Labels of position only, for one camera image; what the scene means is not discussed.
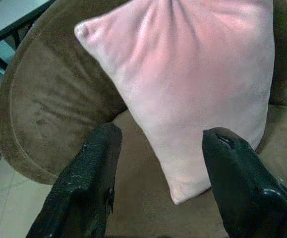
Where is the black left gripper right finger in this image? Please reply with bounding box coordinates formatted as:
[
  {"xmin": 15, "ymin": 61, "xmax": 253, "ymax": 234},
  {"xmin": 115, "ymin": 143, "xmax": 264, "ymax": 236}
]
[{"xmin": 202, "ymin": 126, "xmax": 287, "ymax": 238}]

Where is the small white table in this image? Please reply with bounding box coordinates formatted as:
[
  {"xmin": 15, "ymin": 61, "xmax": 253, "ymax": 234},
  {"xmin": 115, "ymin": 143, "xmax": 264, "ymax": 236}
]
[{"xmin": 0, "ymin": 0, "xmax": 57, "ymax": 202}]

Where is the brown fabric sofa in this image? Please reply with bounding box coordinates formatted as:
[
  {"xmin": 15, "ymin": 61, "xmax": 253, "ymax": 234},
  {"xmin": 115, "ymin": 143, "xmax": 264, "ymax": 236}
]
[{"xmin": 0, "ymin": 0, "xmax": 287, "ymax": 238}]

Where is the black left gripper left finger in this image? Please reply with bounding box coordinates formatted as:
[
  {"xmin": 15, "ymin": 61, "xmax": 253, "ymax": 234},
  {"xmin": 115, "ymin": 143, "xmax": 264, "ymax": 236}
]
[{"xmin": 25, "ymin": 122, "xmax": 123, "ymax": 238}]

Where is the pink pillow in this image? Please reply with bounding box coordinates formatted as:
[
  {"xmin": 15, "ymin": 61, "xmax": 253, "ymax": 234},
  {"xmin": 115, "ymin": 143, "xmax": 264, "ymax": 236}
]
[{"xmin": 73, "ymin": 0, "xmax": 276, "ymax": 206}]

